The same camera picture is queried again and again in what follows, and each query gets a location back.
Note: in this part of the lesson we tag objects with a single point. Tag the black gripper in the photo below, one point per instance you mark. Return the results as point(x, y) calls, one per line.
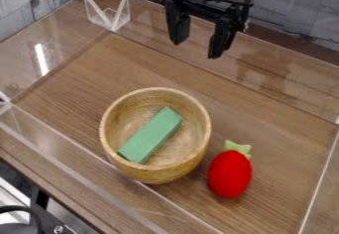
point(212, 10)

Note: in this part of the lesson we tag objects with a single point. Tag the red felt strawberry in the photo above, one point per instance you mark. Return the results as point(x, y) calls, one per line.
point(232, 170)

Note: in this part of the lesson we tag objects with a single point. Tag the wooden bowl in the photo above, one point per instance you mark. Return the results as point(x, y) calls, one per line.
point(182, 152)

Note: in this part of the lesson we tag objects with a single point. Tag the green rectangular block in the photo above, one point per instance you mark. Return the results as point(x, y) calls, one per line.
point(150, 137)

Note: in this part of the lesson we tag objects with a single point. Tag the clear acrylic enclosure wall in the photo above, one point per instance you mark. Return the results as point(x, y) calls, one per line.
point(272, 98)

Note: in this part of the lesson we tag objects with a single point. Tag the black table leg bracket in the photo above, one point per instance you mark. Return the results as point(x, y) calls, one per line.
point(53, 224)

